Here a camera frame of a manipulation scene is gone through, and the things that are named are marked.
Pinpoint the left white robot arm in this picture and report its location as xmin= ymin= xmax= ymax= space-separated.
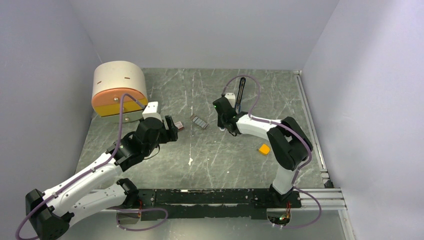
xmin=23 ymin=115 xmax=178 ymax=240

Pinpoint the aluminium side rail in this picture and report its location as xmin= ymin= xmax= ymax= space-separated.
xmin=293 ymin=70 xmax=334 ymax=189

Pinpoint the beige drawer cabinet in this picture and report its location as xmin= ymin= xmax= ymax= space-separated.
xmin=91 ymin=60 xmax=149 ymax=121

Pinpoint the aluminium front rail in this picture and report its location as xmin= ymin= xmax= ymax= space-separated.
xmin=54 ymin=187 xmax=347 ymax=213

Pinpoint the red white staple box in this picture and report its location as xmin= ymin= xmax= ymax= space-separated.
xmin=175 ymin=121 xmax=185 ymax=131

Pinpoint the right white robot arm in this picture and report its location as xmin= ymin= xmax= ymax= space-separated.
xmin=212 ymin=96 xmax=313 ymax=207

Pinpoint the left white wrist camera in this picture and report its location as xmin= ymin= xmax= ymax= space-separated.
xmin=142 ymin=101 xmax=163 ymax=122

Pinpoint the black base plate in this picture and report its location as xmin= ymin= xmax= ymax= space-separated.
xmin=118 ymin=188 xmax=302 ymax=221

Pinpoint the staple tray with staples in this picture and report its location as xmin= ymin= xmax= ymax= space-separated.
xmin=190 ymin=114 xmax=209 ymax=129

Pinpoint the blue stapler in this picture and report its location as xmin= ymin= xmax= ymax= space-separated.
xmin=234 ymin=77 xmax=246 ymax=113

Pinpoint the orange yellow block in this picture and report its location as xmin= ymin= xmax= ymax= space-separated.
xmin=257 ymin=143 xmax=271 ymax=156

